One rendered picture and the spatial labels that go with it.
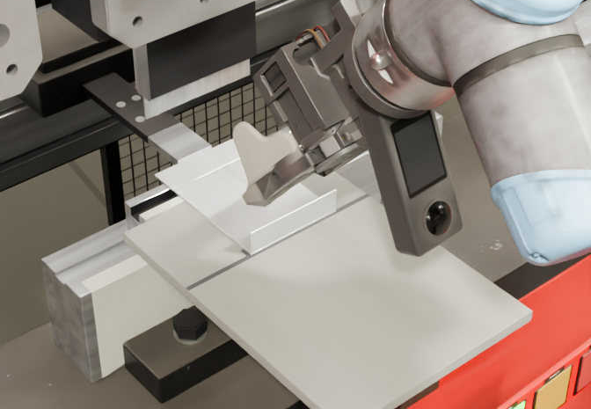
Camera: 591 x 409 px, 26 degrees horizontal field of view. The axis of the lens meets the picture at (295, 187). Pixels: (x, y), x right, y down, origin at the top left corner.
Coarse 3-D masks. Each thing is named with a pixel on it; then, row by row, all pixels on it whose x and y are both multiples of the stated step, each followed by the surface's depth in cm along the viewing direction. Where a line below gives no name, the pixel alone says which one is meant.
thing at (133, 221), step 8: (288, 128) 111; (152, 192) 103; (160, 192) 103; (168, 192) 104; (128, 200) 103; (136, 200) 103; (144, 200) 103; (152, 200) 103; (160, 200) 104; (168, 200) 104; (128, 208) 102; (136, 208) 103; (144, 208) 103; (128, 216) 103; (136, 216) 102; (128, 224) 104; (136, 224) 102
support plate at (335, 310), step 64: (320, 192) 103; (192, 256) 97; (256, 256) 97; (320, 256) 97; (384, 256) 97; (448, 256) 97; (256, 320) 91; (320, 320) 91; (384, 320) 91; (448, 320) 91; (512, 320) 91; (320, 384) 86; (384, 384) 86
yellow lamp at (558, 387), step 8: (568, 368) 111; (560, 376) 111; (568, 376) 112; (552, 384) 110; (560, 384) 111; (544, 392) 110; (552, 392) 111; (560, 392) 112; (536, 400) 110; (544, 400) 111; (552, 400) 112; (560, 400) 113; (536, 408) 110; (544, 408) 111; (552, 408) 113
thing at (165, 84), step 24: (216, 24) 96; (240, 24) 98; (144, 48) 93; (168, 48) 94; (192, 48) 96; (216, 48) 98; (240, 48) 99; (144, 72) 95; (168, 72) 95; (192, 72) 97; (216, 72) 99; (240, 72) 102; (144, 96) 96; (168, 96) 98; (192, 96) 100
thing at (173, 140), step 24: (48, 24) 118; (72, 24) 118; (48, 48) 114; (72, 48) 114; (96, 48) 116; (120, 48) 117; (48, 72) 114; (72, 72) 114; (96, 72) 116; (120, 72) 118; (24, 96) 116; (48, 96) 114; (72, 96) 115; (96, 96) 114; (120, 96) 114; (120, 120) 112; (144, 120) 111; (168, 120) 111; (168, 144) 108; (192, 144) 108
